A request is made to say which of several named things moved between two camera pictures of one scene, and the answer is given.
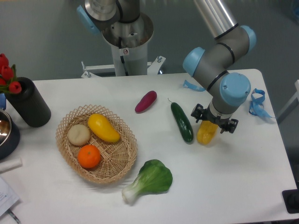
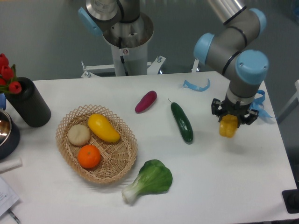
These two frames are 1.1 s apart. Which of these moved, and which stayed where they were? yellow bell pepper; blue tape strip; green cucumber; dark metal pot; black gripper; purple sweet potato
Moved: black gripper; yellow bell pepper
Stayed: green cucumber; purple sweet potato; dark metal pot; blue tape strip
